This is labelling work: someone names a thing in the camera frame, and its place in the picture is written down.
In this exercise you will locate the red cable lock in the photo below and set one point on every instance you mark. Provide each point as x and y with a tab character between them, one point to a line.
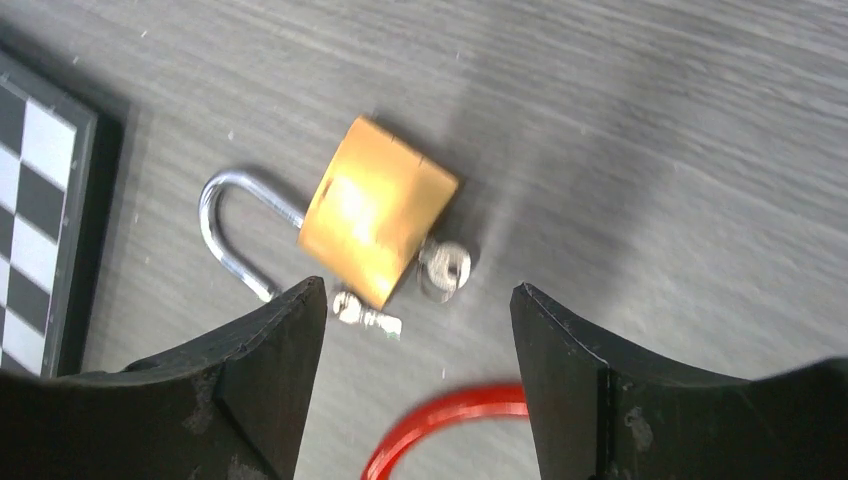
466	404

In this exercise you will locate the small silver key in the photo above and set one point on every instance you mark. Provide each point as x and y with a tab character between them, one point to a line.
349	309
442	269

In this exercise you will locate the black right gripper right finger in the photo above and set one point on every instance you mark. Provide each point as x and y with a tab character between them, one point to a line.
603	407

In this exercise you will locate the brass padlock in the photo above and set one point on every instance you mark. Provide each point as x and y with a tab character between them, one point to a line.
371	214

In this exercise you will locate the small silver key on table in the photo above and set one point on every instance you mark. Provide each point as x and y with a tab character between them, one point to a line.
349	309

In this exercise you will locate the black white chessboard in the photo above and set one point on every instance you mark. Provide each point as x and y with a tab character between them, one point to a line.
59	159

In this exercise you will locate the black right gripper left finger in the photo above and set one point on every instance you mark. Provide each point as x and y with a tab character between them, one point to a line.
229	404

